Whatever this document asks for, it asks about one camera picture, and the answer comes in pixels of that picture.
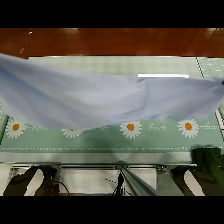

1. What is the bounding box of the light blue shirt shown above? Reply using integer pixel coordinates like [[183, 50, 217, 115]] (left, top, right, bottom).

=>
[[0, 53, 224, 131]]

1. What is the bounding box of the black cable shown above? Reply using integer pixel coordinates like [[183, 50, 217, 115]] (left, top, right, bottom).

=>
[[111, 171, 126, 197]]

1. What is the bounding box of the silver frame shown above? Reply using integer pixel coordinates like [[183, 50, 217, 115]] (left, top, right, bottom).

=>
[[0, 161, 202, 197]]

